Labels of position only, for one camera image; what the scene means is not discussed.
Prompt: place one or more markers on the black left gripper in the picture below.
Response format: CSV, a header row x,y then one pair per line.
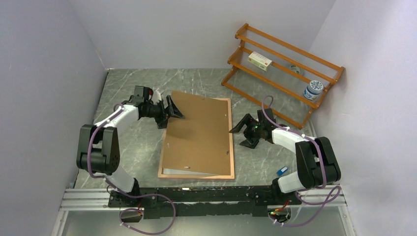
x,y
172,110

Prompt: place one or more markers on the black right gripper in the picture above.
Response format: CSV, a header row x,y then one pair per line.
x,y
251,142

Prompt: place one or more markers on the brown cardboard backing board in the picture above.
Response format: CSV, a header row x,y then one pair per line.
x,y
200,142

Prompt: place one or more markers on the landscape photo print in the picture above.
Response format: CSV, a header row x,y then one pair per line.
x,y
182,172

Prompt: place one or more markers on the pink wooden photo frame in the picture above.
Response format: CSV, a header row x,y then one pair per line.
x,y
230,154

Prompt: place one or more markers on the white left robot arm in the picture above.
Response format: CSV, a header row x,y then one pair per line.
x,y
98,147

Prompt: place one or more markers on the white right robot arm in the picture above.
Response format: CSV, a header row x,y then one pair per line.
x,y
315,158

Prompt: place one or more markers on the small blue white object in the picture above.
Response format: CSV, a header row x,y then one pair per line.
x,y
282,170

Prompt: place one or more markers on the orange wooden shelf rack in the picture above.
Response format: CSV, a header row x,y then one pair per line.
x,y
278,81

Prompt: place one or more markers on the white green small box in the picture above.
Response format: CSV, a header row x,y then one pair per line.
x,y
259,61

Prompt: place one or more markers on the blue white round jar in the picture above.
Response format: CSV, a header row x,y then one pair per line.
x,y
313,90

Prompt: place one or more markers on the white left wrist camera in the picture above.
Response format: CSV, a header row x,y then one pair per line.
x,y
151,96

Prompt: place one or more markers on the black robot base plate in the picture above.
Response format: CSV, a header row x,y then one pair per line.
x,y
202,201

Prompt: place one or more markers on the aluminium rail frame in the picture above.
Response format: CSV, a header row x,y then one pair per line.
x,y
85,212

